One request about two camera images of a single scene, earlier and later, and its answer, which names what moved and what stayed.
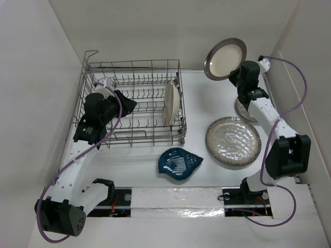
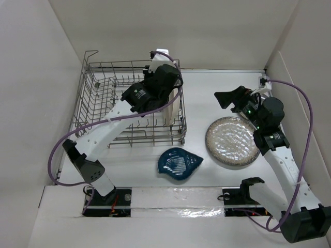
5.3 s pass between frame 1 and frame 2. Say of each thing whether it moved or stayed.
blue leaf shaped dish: stayed
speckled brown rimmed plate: stayed
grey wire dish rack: stayed
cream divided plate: stayed
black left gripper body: moved
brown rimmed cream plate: moved
